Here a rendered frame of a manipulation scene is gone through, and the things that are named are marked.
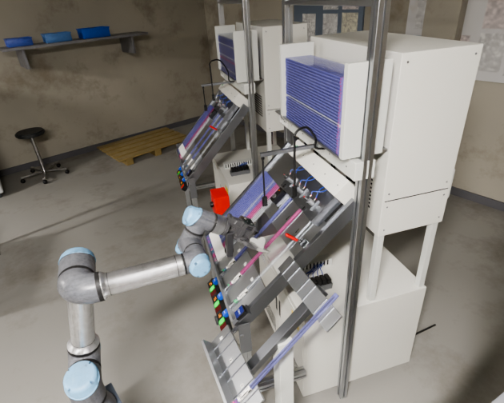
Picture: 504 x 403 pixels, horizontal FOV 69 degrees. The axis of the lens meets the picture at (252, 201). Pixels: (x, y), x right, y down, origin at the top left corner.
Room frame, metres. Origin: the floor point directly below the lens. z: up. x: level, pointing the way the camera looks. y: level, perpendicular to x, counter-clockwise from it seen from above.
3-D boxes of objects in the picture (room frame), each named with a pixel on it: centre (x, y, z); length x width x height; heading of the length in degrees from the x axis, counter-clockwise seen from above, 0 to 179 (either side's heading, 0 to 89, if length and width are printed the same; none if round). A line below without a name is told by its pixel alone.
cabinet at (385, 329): (1.57, -0.42, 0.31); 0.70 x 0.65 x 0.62; 15
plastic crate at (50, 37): (4.94, 2.23, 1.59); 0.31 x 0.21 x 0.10; 128
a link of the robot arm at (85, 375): (0.85, 0.65, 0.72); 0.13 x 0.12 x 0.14; 20
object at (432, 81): (1.66, -0.75, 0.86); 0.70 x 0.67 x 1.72; 15
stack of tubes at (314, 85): (1.48, -0.32, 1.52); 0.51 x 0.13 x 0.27; 15
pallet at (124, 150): (5.17, 1.52, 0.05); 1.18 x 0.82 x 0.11; 128
